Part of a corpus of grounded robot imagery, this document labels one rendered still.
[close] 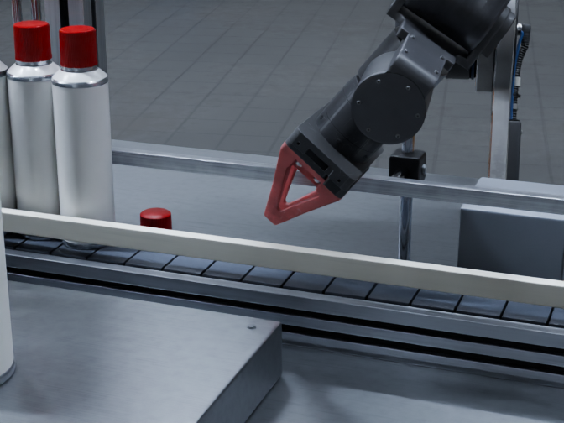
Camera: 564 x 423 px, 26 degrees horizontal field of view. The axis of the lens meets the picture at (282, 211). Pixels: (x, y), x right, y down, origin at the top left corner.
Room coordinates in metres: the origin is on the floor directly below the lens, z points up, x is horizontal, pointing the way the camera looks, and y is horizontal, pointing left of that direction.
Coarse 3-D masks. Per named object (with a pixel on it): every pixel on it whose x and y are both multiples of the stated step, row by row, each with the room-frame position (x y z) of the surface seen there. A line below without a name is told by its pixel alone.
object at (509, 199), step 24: (168, 168) 1.10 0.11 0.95; (192, 168) 1.09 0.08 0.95; (216, 168) 1.08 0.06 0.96; (240, 168) 1.08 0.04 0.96; (264, 168) 1.07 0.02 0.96; (384, 192) 1.03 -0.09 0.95; (408, 192) 1.02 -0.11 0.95; (432, 192) 1.01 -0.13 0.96; (456, 192) 1.01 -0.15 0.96; (480, 192) 1.00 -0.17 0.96; (504, 192) 0.99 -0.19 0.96; (528, 192) 0.99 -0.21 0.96
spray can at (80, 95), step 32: (64, 32) 1.08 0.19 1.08; (64, 64) 1.08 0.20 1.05; (96, 64) 1.09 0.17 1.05; (64, 96) 1.07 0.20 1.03; (96, 96) 1.07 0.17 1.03; (64, 128) 1.07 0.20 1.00; (96, 128) 1.07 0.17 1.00; (64, 160) 1.07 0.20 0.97; (96, 160) 1.07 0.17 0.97; (64, 192) 1.07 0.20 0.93; (96, 192) 1.07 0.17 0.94
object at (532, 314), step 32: (64, 256) 1.06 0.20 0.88; (96, 256) 1.05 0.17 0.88; (128, 256) 1.05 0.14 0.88; (160, 256) 1.05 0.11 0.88; (288, 288) 0.98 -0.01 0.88; (320, 288) 0.98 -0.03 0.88; (352, 288) 0.98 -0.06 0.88; (384, 288) 0.98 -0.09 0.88; (512, 320) 0.92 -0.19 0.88; (544, 320) 0.91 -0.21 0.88
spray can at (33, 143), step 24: (24, 24) 1.11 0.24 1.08; (48, 24) 1.12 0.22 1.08; (24, 48) 1.10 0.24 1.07; (48, 48) 1.11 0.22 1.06; (24, 72) 1.10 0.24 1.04; (48, 72) 1.10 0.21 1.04; (24, 96) 1.09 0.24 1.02; (48, 96) 1.10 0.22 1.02; (24, 120) 1.09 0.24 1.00; (48, 120) 1.10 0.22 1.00; (24, 144) 1.09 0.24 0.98; (48, 144) 1.09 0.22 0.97; (24, 168) 1.09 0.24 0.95; (48, 168) 1.09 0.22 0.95; (24, 192) 1.10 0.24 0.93; (48, 192) 1.09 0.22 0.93
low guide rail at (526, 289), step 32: (32, 224) 1.06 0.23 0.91; (64, 224) 1.05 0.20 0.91; (96, 224) 1.04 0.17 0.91; (128, 224) 1.04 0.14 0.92; (192, 256) 1.01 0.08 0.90; (224, 256) 1.00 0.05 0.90; (256, 256) 0.99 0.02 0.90; (288, 256) 0.98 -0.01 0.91; (320, 256) 0.97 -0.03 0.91; (352, 256) 0.96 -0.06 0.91; (416, 288) 0.94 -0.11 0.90; (448, 288) 0.93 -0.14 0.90; (480, 288) 0.92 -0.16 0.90; (512, 288) 0.91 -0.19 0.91; (544, 288) 0.91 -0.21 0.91
